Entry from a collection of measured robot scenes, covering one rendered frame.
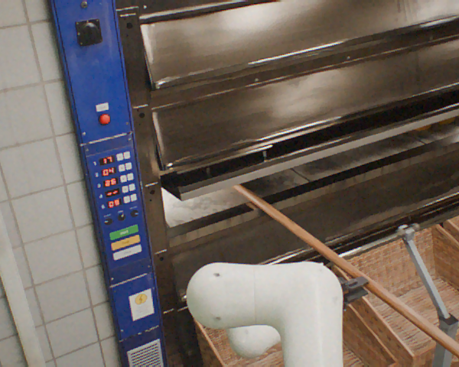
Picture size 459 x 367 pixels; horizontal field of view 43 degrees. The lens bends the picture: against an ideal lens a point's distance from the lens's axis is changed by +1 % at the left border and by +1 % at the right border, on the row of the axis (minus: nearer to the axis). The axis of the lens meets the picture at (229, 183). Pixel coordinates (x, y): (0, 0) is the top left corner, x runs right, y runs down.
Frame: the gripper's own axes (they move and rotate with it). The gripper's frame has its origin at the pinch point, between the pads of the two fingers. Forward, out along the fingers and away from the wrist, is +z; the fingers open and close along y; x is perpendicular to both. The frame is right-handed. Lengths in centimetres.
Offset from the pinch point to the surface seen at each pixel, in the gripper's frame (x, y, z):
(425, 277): -5.9, 15.2, 34.5
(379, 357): -13, 52, 25
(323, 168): -65, 2, 38
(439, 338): 25.3, 0.1, 5.2
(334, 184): -53, 3, 34
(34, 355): -53, 27, -83
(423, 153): -53, 2, 78
